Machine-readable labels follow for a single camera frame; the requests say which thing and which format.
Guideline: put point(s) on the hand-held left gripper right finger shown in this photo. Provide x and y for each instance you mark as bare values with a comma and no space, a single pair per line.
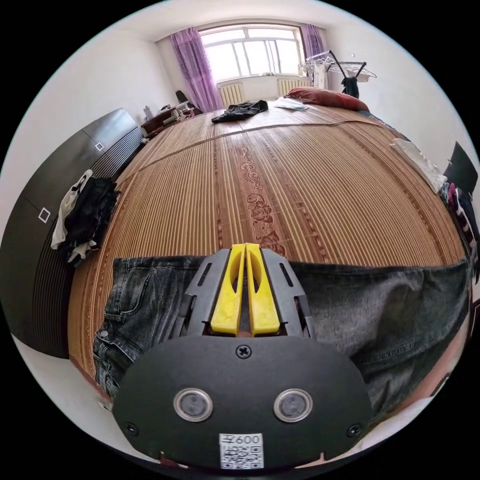
262,303

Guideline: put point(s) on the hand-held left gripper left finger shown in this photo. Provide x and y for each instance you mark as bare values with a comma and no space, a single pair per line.
228,300

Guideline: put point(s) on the black jeans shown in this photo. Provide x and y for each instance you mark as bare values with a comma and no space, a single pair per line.
375,307

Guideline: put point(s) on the bed with woven mat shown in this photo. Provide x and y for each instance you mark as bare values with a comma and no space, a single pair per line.
318,187

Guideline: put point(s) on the pile of clothes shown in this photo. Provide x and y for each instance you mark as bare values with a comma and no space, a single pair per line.
88,210

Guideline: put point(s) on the black garment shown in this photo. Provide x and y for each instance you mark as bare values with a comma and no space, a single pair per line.
240,110

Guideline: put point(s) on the dark wooden desk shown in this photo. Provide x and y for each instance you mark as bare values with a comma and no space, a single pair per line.
165,116

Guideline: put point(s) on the light blue cloth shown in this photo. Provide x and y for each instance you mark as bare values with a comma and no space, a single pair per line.
290,105

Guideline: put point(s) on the white radiator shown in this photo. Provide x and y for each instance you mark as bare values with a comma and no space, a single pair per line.
230,94
294,86

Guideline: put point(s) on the white garment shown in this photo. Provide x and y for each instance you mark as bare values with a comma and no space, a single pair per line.
420,161

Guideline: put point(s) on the red pillow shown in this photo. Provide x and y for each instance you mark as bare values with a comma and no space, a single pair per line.
326,96

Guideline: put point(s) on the black cupboard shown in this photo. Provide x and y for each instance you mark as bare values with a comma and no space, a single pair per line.
45,180

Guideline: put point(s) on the heap of striped clothes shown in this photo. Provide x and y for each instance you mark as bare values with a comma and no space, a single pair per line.
463,213

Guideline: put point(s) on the purple curtain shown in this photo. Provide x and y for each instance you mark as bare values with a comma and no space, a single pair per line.
313,45
195,67

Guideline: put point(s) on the black chair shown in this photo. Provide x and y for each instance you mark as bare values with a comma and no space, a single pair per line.
463,168

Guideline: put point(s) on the clothes drying rack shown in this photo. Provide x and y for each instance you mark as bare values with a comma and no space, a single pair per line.
347,71

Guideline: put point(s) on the window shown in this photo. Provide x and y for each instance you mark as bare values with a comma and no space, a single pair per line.
251,52

